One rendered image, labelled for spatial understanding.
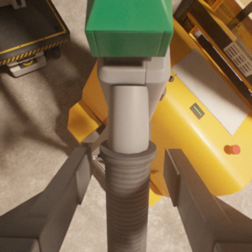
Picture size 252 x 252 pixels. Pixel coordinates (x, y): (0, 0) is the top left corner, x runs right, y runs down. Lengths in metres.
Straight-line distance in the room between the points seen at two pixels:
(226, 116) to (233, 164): 0.20
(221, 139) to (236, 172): 0.14
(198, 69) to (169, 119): 0.26
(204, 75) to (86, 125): 0.72
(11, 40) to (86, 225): 1.37
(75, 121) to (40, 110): 0.47
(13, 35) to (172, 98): 1.13
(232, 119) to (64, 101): 1.21
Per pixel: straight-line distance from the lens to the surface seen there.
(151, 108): 0.16
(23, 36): 1.48
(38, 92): 1.62
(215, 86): 0.87
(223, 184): 0.85
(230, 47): 0.89
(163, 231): 1.72
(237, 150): 0.81
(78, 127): 1.17
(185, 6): 0.92
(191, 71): 0.83
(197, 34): 1.11
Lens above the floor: 1.48
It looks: 70 degrees down
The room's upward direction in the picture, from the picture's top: 50 degrees clockwise
